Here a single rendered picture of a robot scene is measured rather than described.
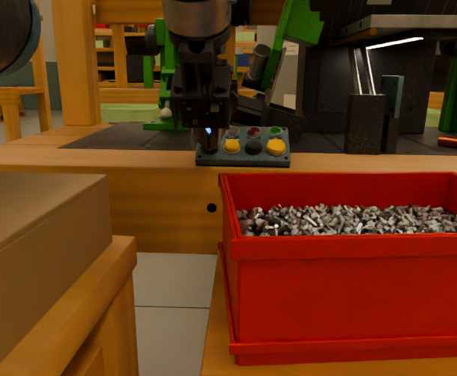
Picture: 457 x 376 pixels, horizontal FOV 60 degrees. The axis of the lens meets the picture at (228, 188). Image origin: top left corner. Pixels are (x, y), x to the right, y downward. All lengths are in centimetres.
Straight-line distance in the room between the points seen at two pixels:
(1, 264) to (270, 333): 21
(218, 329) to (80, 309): 13
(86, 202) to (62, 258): 6
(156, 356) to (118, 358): 116
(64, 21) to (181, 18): 90
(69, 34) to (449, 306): 117
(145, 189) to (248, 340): 36
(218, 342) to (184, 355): 126
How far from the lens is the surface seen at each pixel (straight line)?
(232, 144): 63
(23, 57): 53
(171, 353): 168
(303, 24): 86
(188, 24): 45
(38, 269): 35
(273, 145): 63
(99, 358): 50
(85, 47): 130
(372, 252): 34
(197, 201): 64
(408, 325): 40
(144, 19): 134
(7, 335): 34
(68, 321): 37
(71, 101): 132
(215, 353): 39
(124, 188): 66
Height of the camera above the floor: 104
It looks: 16 degrees down
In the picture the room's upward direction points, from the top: 1 degrees clockwise
